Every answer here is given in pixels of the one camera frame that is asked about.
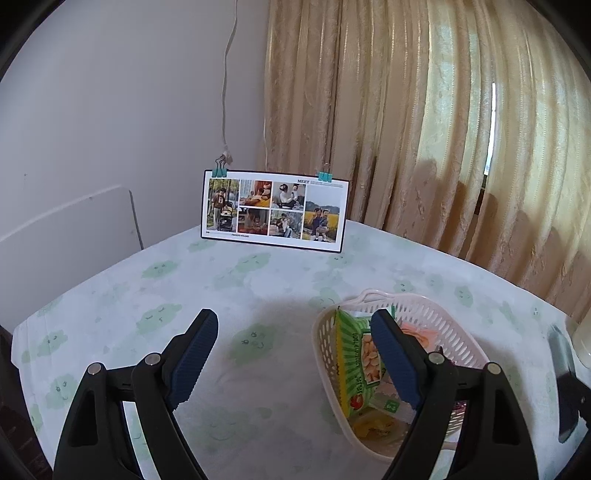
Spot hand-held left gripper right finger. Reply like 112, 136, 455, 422
369, 309, 540, 480

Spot green snack bag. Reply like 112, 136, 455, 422
333, 308, 403, 418

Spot pale pink plastic basket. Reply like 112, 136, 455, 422
312, 288, 491, 463

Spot beige patterned curtain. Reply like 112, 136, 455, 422
263, 0, 591, 319

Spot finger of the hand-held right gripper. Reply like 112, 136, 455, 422
548, 324, 591, 444

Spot cream thermos jug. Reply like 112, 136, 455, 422
567, 307, 591, 370

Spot orange snack packet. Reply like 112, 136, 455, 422
398, 323, 439, 352

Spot green printed tablecloth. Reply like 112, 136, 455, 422
10, 219, 591, 480

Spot photo collage board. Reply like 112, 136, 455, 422
200, 169, 347, 254

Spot yellow snack packet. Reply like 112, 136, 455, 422
351, 411, 411, 444

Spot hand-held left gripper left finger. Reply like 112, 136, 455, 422
53, 308, 219, 480

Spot white flat panel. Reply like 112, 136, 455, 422
0, 185, 144, 326

